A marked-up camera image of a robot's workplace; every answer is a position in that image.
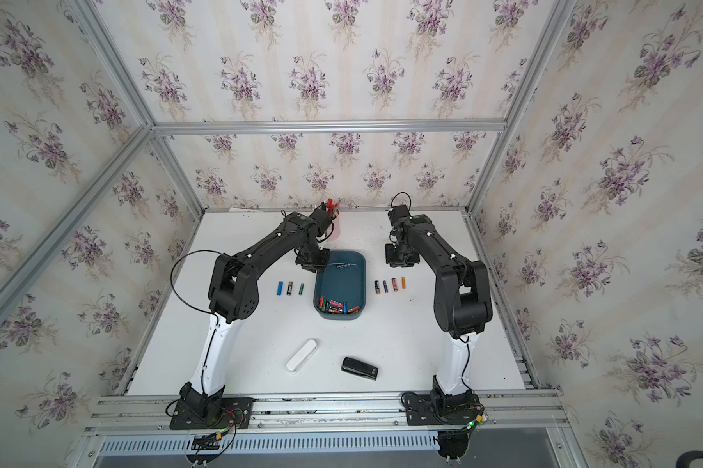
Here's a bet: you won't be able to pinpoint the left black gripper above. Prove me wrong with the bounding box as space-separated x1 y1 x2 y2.
298 242 332 273

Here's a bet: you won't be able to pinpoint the teal plastic storage box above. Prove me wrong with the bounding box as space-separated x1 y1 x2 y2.
312 250 366 321

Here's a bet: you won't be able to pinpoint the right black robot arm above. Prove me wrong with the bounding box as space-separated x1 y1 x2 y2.
385 205 493 407

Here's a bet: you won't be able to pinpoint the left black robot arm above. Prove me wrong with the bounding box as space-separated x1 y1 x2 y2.
179 202 336 417

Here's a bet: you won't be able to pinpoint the pink pen cup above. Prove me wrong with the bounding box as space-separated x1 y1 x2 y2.
326 212 340 241

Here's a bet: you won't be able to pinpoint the pens in cup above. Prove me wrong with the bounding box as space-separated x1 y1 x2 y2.
320 198 339 220

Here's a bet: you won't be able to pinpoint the white rectangular case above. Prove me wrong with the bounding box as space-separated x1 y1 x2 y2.
285 339 318 374

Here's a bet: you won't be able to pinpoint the black stapler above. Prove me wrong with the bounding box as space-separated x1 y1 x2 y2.
341 357 379 380

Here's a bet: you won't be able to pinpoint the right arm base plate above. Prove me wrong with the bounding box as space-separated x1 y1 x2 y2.
400 390 484 429

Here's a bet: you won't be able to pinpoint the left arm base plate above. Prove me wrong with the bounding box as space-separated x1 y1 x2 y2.
165 398 255 430

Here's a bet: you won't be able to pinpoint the aluminium front rail frame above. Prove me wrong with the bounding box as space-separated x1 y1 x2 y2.
69 390 587 467

